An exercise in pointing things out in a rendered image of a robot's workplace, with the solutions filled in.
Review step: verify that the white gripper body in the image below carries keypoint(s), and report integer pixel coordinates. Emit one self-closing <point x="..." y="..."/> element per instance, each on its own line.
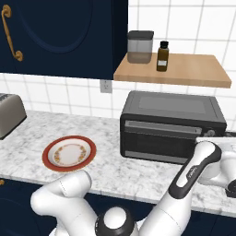
<point x="226" y="142"/>

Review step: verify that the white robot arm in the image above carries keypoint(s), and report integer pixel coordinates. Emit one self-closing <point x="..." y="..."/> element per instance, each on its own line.
<point x="172" y="215"/>

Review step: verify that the toaster oven timer knob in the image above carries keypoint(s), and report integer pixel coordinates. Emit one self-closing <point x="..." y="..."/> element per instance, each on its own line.
<point x="210" y="133"/>

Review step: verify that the black toaster oven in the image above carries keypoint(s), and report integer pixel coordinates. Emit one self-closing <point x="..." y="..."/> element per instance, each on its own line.
<point x="172" y="106"/>

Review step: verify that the black toaster oven door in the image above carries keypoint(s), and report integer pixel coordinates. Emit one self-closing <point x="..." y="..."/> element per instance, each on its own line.
<point x="153" y="143"/>

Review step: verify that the dark blue cupboard door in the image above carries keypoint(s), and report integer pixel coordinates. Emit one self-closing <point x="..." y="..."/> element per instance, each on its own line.
<point x="61" y="33"/>

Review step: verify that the silver toaster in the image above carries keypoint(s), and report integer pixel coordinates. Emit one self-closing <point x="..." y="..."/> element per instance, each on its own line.
<point x="8" y="113"/>

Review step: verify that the brown glass bottle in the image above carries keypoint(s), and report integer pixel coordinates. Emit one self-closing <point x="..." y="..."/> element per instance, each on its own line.
<point x="162" y="56"/>

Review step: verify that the grey canister with dark lid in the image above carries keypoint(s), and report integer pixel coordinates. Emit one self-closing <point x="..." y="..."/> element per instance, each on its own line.
<point x="140" y="46"/>

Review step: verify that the red rimmed floral plate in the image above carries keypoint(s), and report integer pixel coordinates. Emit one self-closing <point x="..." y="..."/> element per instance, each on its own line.
<point x="69" y="153"/>

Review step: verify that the dark blue base cupboards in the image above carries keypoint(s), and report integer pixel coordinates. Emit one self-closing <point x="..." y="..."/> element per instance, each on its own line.
<point x="15" y="212"/>

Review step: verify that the wooden wall shelf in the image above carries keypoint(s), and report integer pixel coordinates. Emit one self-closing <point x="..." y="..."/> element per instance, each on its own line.
<point x="184" y="71"/>

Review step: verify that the white wall outlet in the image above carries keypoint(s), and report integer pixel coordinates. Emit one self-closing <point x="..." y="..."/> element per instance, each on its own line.
<point x="106" y="86"/>

